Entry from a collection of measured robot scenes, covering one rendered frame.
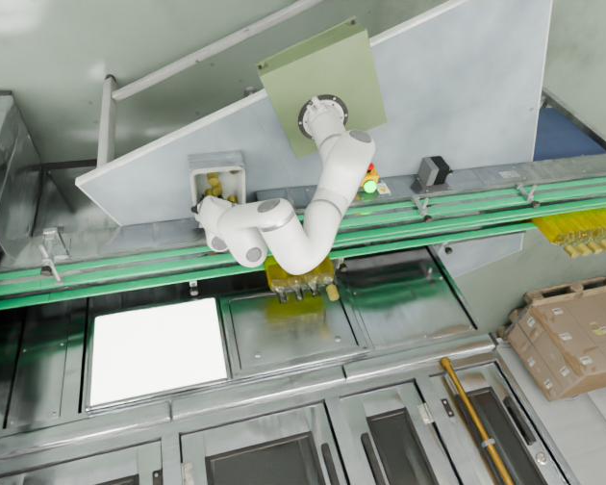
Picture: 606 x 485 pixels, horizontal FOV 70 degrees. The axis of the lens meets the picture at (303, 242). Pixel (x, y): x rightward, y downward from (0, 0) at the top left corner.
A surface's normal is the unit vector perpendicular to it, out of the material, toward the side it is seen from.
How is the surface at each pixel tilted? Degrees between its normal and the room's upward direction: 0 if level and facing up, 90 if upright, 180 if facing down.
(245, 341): 90
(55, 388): 90
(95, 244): 90
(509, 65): 0
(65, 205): 90
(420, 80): 0
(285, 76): 4
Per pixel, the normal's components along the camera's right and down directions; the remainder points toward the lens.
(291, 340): 0.07, -0.69
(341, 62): 0.19, 0.73
